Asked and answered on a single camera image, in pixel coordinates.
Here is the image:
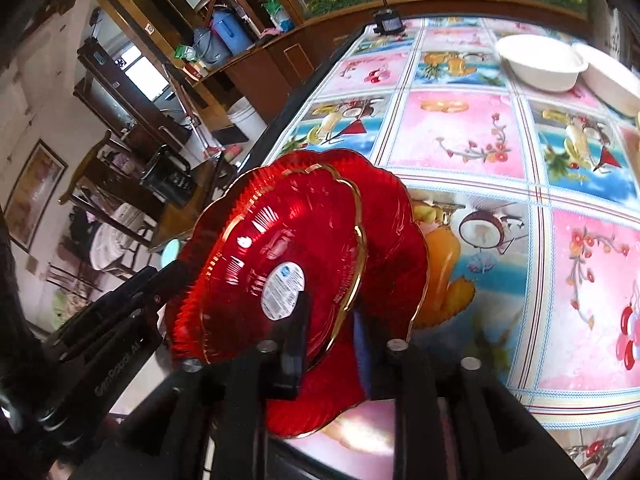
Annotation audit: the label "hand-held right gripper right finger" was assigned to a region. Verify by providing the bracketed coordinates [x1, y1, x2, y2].
[352, 310, 586, 480]

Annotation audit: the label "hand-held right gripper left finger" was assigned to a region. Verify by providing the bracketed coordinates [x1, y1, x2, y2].
[75, 292, 311, 480]

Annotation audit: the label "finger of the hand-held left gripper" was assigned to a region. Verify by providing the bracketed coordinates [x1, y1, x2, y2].
[112, 258, 200, 322]

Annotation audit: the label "small red gold-rimmed glass plate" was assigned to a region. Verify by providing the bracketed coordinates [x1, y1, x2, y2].
[199, 162, 368, 366]

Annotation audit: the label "large red glass plate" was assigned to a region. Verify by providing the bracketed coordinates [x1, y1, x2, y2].
[165, 149, 431, 441]

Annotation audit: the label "white bowl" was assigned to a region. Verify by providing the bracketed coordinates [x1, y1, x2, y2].
[572, 42, 640, 116]
[495, 35, 590, 93]

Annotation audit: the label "teal round object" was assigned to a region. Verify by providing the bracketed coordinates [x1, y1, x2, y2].
[161, 240, 188, 271]

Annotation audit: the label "small wooden table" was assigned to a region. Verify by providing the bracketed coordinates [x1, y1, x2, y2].
[150, 155, 236, 253]

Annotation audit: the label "striped white cloth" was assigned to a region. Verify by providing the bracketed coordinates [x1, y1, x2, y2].
[90, 205, 151, 281]

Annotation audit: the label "black pot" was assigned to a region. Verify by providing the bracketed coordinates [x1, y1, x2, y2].
[140, 145, 198, 208]

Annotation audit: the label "wooden chair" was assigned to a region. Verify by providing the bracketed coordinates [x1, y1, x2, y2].
[57, 130, 166, 281]

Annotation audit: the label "framed picture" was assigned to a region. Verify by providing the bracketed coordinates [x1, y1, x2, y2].
[2, 140, 68, 253]

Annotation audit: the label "dark wooden shelf unit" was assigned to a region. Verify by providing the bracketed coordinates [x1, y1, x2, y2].
[72, 37, 193, 148]

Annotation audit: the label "white bucket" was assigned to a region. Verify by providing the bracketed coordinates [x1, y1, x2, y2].
[227, 97, 268, 143]

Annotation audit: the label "fruit-print tablecloth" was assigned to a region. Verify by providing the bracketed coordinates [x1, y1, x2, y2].
[270, 15, 640, 466]

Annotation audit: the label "grey water jug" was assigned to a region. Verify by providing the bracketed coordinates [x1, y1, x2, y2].
[192, 27, 231, 66]

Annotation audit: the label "blue water jug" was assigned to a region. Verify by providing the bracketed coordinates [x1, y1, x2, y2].
[210, 10, 253, 53]

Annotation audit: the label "brown wooden sideboard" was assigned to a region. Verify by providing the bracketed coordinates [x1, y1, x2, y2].
[190, 25, 361, 131]

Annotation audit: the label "green white plastic bags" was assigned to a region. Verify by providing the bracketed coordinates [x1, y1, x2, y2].
[262, 0, 296, 33]

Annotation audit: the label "small black device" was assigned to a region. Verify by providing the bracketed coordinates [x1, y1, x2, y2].
[372, 7, 406, 36]

